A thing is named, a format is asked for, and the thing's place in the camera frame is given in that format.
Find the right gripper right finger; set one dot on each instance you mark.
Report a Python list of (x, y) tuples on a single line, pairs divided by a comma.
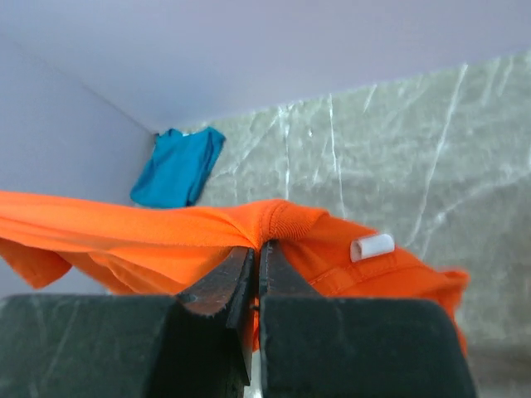
[(279, 278)]

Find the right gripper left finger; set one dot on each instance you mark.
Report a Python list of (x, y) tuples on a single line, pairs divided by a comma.
[(220, 321)]

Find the orange t shirt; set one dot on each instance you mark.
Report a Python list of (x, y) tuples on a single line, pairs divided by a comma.
[(131, 250)]

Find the folded blue t shirt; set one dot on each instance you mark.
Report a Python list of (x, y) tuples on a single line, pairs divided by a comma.
[(178, 169)]

